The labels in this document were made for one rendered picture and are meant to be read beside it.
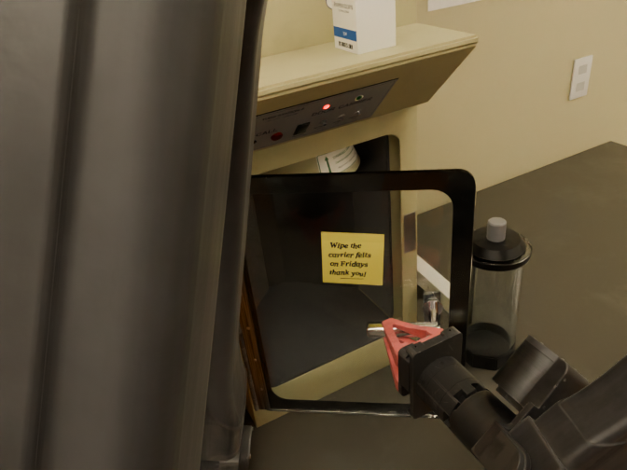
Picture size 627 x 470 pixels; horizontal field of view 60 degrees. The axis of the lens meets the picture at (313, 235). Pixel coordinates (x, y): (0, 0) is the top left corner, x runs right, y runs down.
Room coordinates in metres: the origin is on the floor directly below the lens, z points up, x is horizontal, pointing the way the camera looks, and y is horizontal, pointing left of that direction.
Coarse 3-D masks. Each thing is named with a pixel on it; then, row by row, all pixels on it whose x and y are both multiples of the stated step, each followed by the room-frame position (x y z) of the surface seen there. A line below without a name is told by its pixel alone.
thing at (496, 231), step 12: (480, 228) 0.74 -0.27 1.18; (492, 228) 0.70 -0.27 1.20; (504, 228) 0.70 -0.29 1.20; (480, 240) 0.71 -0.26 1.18; (492, 240) 0.70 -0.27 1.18; (504, 240) 0.70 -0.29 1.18; (516, 240) 0.70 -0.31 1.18; (480, 252) 0.69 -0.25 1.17; (492, 252) 0.68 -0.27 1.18; (504, 252) 0.67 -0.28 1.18; (516, 252) 0.68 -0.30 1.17
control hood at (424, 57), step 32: (416, 32) 0.68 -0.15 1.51; (448, 32) 0.66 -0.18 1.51; (288, 64) 0.59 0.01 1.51; (320, 64) 0.58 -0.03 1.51; (352, 64) 0.56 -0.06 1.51; (384, 64) 0.57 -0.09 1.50; (416, 64) 0.60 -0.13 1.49; (448, 64) 0.64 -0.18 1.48; (288, 96) 0.53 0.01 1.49; (320, 96) 0.56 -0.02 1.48; (416, 96) 0.68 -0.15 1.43
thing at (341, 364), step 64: (256, 192) 0.58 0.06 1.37; (320, 192) 0.56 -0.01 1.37; (384, 192) 0.55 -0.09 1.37; (448, 192) 0.54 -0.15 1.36; (256, 256) 0.58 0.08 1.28; (320, 256) 0.57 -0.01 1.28; (384, 256) 0.55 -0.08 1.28; (448, 256) 0.54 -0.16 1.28; (256, 320) 0.59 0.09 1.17; (320, 320) 0.57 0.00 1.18; (384, 320) 0.55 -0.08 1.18; (448, 320) 0.53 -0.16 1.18; (320, 384) 0.57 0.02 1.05; (384, 384) 0.55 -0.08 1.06
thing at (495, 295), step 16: (528, 256) 0.67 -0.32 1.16; (480, 272) 0.68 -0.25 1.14; (496, 272) 0.67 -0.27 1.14; (512, 272) 0.67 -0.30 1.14; (480, 288) 0.68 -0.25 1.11; (496, 288) 0.67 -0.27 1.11; (512, 288) 0.67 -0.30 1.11; (480, 304) 0.68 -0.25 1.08; (496, 304) 0.67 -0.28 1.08; (512, 304) 0.67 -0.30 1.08; (480, 320) 0.68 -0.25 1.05; (496, 320) 0.67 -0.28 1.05; (512, 320) 0.67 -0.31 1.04; (480, 336) 0.67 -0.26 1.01; (496, 336) 0.67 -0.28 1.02; (512, 336) 0.68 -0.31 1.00; (480, 352) 0.67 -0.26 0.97; (496, 352) 0.67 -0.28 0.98
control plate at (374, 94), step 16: (336, 96) 0.58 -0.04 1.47; (352, 96) 0.59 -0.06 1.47; (368, 96) 0.61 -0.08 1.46; (384, 96) 0.63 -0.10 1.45; (272, 112) 0.54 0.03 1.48; (288, 112) 0.56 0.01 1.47; (304, 112) 0.57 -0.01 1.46; (320, 112) 0.59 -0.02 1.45; (336, 112) 0.61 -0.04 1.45; (352, 112) 0.63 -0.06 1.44; (368, 112) 0.65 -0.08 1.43; (256, 128) 0.55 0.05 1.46; (272, 128) 0.57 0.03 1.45; (288, 128) 0.59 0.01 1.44; (320, 128) 0.62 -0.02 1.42; (256, 144) 0.58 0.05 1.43; (272, 144) 0.60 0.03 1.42
